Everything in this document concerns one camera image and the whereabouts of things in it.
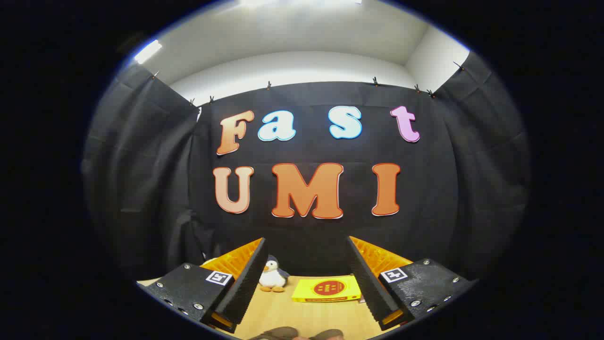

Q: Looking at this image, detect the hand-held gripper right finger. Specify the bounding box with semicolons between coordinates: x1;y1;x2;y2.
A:
346;236;478;332

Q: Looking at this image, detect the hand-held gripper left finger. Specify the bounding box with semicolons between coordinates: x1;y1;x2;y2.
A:
137;237;270;334

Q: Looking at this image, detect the ceiling light panel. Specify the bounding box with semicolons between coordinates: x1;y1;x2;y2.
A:
134;40;163;65

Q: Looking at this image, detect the yellow book with red circle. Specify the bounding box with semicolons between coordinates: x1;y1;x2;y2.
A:
292;276;363;303

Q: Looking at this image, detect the blue white penguin plush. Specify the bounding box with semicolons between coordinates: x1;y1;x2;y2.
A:
259;255;290;293

